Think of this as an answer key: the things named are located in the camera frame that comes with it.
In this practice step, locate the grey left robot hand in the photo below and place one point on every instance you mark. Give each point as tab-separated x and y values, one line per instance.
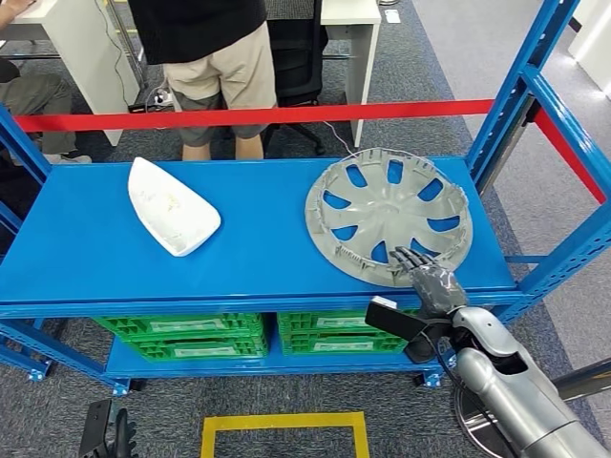
123	439

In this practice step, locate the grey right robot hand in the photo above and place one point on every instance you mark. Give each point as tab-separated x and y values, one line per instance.
439	291

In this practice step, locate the grey plastic wheel hubcap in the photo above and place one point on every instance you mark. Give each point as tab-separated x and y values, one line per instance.
387	212

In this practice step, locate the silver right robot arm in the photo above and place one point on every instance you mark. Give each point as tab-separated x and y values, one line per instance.
515	392

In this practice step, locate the blue metal shelf rack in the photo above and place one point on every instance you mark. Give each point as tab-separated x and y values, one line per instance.
29	361
262	240

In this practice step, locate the white curved plastic part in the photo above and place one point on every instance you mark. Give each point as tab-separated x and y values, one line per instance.
171	208

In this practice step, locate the red barrier belt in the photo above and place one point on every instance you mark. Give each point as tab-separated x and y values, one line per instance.
568	155
239	117

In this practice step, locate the white desk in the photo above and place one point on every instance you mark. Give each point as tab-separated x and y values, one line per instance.
358	76
86	57

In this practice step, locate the small white floor plate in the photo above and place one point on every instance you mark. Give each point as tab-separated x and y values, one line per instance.
392	16

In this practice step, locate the black office chair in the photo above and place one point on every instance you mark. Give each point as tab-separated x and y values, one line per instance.
296	57

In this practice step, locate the white power strip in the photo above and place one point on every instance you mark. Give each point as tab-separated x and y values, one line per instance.
163	98

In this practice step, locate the person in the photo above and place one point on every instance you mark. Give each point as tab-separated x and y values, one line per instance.
205	63
33	95

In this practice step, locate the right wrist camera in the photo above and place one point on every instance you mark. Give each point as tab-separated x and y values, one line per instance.
391	319

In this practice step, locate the chrome stanchion post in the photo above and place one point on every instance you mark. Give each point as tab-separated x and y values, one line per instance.
504	151
587	379

